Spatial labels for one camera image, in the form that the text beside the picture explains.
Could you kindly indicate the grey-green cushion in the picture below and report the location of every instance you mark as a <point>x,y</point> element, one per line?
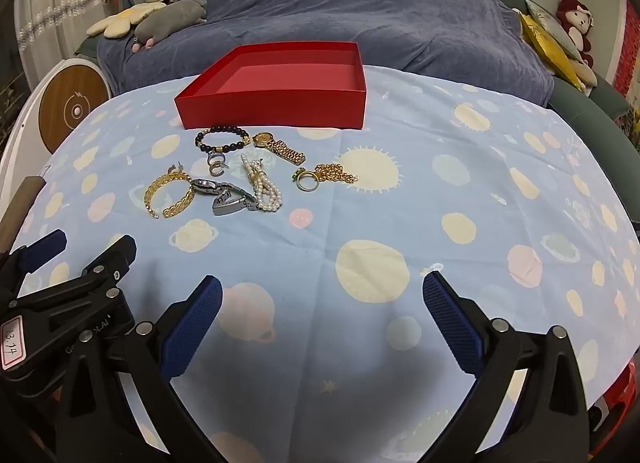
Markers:
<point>547,18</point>

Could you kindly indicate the red plastic object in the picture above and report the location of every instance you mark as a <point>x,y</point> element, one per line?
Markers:
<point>620,393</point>

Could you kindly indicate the round wooden stool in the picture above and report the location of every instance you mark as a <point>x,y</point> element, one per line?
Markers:
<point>65,108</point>

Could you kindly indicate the cream flower cushion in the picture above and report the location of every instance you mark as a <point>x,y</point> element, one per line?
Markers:
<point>120,22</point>

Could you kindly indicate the silver wristwatch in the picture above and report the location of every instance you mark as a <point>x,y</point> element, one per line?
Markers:
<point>202,186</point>

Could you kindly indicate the brown wooden stick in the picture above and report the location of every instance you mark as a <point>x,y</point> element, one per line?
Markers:
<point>22,203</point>

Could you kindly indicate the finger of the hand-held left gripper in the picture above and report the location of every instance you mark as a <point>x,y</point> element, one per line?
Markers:
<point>45,249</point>
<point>117,253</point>

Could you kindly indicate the white curtain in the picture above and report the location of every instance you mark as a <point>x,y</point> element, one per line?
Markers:
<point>55,28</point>

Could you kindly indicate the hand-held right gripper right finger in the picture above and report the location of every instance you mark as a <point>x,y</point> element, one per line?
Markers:
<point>452,328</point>

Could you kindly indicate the red patterned wall hanging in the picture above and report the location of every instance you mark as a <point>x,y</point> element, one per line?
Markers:
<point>631,53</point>

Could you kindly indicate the grey plush toy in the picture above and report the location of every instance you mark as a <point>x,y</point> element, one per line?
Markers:
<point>170,20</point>

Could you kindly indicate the red monkey plush toy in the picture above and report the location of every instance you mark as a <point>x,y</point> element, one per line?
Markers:
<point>575,18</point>

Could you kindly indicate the gold wristwatch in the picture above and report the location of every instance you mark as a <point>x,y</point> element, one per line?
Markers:
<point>263,139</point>

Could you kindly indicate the blue planet print cloth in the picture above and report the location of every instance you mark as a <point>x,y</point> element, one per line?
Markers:
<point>350,223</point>

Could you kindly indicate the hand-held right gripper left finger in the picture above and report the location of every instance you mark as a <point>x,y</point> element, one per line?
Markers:
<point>192,323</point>

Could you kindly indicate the yellow cushion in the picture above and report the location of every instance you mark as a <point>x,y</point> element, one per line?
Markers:
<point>545,43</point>

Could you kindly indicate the red cardboard box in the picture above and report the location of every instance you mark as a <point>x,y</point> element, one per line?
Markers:
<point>270,108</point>

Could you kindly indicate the blue blanket covered sofa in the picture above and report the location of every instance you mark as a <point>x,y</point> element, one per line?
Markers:
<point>350,3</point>

